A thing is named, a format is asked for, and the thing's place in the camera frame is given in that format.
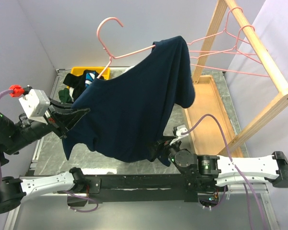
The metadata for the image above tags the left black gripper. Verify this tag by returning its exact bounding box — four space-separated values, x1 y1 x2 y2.
0 94 91 154

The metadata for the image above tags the pink wire hanger front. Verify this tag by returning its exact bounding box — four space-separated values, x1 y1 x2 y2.
96 17 156 80

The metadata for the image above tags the wooden clothes rack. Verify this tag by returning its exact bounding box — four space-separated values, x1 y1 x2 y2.
192 0 288 152

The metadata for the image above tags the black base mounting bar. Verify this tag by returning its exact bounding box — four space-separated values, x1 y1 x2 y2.
68 174 228 203

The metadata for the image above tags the dark green garment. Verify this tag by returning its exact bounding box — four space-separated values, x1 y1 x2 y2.
58 88 73 104

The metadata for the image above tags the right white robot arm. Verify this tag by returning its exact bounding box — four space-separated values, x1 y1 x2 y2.
149 140 288 193

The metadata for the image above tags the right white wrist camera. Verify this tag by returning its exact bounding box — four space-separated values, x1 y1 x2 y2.
170 125 189 145

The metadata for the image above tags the yellow plastic bin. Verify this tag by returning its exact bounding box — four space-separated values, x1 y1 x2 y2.
71 66 110 80

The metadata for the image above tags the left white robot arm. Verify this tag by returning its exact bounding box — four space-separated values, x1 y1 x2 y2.
0 102 89 214

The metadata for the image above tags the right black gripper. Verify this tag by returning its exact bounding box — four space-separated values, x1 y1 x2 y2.
146 136 182 164

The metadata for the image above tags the navy blue t shirt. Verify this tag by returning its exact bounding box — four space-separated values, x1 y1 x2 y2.
62 36 195 163

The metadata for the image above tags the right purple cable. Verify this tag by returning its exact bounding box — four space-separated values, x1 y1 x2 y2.
182 114 267 230

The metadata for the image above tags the black garment with blue print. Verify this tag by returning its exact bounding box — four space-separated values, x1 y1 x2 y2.
63 70 99 101

